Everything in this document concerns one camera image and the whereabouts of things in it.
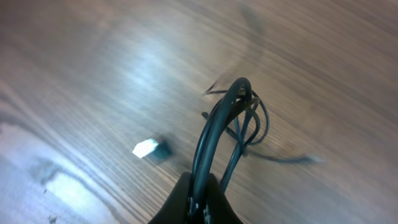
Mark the black usb cable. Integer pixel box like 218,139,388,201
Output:
132,77,324,218

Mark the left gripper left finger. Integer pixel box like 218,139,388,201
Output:
149,172,191,224

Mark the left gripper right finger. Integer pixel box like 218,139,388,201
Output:
203,174,243,224

